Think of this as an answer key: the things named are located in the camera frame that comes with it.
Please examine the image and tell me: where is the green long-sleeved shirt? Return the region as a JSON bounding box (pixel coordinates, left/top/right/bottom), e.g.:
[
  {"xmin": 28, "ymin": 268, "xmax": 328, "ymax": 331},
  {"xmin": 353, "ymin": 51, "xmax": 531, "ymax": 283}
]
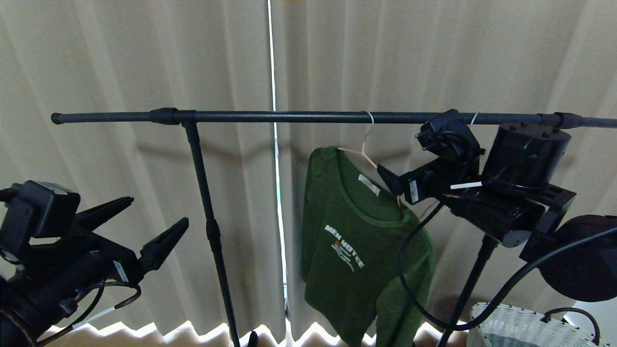
[{"xmin": 301, "ymin": 147, "xmax": 437, "ymax": 347}]

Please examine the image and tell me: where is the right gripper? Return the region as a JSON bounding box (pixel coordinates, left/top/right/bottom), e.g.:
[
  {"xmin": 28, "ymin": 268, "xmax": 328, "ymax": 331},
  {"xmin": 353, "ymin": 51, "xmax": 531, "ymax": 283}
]
[{"xmin": 401, "ymin": 159, "xmax": 483, "ymax": 205}]

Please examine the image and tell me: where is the white laundry basket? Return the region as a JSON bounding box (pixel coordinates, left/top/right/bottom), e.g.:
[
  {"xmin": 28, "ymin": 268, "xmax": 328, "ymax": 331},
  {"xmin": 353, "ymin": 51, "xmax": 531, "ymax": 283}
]
[{"xmin": 467, "ymin": 302, "xmax": 609, "ymax": 347}]

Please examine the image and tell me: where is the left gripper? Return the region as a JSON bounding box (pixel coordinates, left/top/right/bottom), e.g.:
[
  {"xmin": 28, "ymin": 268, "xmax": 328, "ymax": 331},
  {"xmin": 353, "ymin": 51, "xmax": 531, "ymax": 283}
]
[{"xmin": 27, "ymin": 196, "xmax": 189, "ymax": 316}]

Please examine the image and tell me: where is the pink clothes hanger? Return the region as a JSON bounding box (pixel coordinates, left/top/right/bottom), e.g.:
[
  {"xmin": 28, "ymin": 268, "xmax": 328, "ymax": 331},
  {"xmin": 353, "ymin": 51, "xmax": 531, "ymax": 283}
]
[
  {"xmin": 337, "ymin": 111, "xmax": 403, "ymax": 208},
  {"xmin": 418, "ymin": 112, "xmax": 481, "ymax": 223}
]

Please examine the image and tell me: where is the black clothes rack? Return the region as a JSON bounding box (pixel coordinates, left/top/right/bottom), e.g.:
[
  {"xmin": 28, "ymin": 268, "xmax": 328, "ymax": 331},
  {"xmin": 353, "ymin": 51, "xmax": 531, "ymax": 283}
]
[{"xmin": 51, "ymin": 107, "xmax": 617, "ymax": 347}]

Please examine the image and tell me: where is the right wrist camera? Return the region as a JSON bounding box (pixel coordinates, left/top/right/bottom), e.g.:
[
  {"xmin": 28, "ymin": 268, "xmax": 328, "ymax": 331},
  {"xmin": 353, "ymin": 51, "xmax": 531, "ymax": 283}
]
[{"xmin": 417, "ymin": 109, "xmax": 485, "ymax": 164}]

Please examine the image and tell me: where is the black cable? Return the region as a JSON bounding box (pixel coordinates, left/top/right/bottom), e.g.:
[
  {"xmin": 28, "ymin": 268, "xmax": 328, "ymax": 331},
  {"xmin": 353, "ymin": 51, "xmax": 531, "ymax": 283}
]
[{"xmin": 398, "ymin": 202, "xmax": 617, "ymax": 332}]

